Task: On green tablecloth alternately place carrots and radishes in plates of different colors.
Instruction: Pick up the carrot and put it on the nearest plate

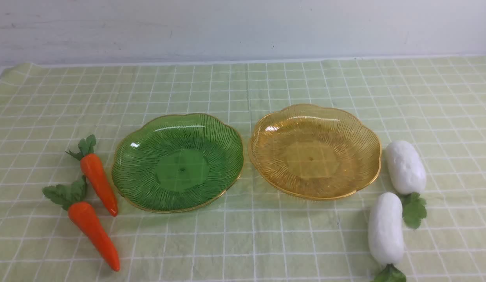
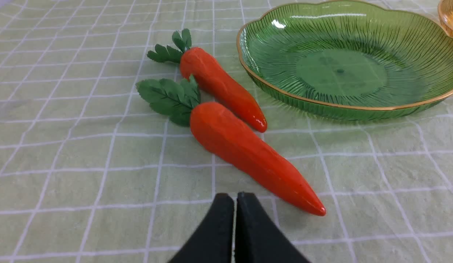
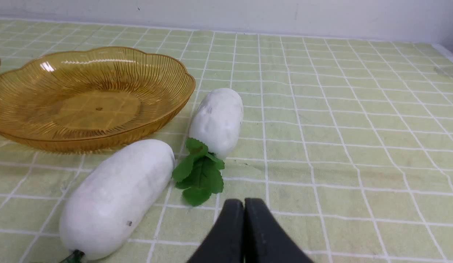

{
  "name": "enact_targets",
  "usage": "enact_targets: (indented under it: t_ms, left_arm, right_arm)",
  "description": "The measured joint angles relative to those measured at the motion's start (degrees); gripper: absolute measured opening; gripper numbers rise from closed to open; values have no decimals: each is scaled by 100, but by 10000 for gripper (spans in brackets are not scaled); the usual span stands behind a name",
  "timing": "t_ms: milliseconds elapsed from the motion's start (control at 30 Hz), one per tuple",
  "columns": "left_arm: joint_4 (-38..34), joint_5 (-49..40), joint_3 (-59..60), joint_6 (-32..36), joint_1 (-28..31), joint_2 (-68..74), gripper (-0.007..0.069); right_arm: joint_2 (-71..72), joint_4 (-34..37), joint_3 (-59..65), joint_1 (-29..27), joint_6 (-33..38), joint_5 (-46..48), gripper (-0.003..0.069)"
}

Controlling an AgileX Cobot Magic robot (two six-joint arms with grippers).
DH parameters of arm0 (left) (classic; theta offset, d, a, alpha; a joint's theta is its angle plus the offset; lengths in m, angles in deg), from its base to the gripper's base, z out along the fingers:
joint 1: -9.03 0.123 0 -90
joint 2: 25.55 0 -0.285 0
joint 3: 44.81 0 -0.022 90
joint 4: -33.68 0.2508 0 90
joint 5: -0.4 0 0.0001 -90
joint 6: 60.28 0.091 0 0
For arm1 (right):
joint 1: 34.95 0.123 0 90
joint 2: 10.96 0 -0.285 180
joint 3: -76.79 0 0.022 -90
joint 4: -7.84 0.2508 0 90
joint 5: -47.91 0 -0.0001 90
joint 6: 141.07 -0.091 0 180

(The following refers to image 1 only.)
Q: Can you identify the white toy radish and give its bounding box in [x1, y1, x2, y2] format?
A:
[385, 140, 427, 229]
[368, 192, 407, 282]

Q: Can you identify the orange toy carrot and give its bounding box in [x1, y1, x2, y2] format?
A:
[42, 175, 121, 272]
[65, 134, 119, 217]

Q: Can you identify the amber ribbed plastic plate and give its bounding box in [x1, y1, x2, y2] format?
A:
[248, 104, 383, 201]

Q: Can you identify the green checkered tablecloth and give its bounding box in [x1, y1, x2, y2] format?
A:
[0, 57, 486, 282]

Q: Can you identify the green ribbed plastic plate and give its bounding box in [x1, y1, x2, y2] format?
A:
[110, 114, 244, 213]

